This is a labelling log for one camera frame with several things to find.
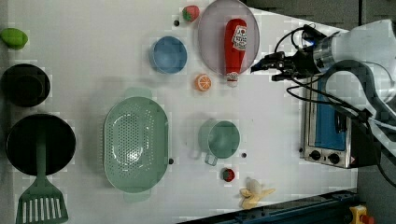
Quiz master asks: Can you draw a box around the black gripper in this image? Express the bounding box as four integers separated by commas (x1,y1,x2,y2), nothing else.
250,50,319,82

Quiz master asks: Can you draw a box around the red plush ketchup bottle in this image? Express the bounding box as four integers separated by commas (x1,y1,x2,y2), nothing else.
224,19,248,87

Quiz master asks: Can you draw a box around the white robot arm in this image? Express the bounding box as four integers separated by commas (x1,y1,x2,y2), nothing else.
250,19,395,154

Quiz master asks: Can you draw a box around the translucent grey round plate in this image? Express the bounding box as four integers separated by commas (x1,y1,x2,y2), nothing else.
197,0,260,75

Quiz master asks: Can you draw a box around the orange slice toy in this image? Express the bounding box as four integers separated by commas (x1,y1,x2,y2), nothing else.
194,74,212,91

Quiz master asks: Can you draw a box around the silver toaster oven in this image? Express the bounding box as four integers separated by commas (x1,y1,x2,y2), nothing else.
302,90,381,169

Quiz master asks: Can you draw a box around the green measuring cup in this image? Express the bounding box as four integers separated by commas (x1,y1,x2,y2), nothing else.
198,119,240,166

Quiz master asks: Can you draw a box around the red plush strawberry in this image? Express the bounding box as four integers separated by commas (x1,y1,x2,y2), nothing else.
182,5,200,22

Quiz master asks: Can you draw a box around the blue bowl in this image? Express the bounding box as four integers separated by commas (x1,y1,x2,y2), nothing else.
149,36,188,74

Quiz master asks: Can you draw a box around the red tomato toy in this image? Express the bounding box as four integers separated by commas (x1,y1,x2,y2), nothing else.
221,168,235,182

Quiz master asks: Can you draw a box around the plush peeled banana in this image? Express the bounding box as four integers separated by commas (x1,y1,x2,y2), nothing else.
239,178,276,210

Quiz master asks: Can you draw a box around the green colander basket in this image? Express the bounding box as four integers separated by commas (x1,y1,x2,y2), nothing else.
103,88,169,203

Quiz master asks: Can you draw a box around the yellow red emergency button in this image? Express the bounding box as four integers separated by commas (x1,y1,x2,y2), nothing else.
349,205,375,224

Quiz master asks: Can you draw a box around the small black bowl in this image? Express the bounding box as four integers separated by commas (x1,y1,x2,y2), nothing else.
1,63,50,107

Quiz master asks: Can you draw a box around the green plush lime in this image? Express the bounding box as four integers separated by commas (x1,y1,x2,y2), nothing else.
1,28,28,50

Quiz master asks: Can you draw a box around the large black pan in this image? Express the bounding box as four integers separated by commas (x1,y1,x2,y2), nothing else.
6,114,77,175

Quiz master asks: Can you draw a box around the green slotted spatula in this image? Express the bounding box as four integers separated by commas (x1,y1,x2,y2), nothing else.
16,125,68,224

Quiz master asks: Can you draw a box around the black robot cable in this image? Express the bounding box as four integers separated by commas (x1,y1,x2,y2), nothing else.
274,22,396,189

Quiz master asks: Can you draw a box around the blue metal rail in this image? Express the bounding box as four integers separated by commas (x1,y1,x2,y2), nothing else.
178,190,361,224

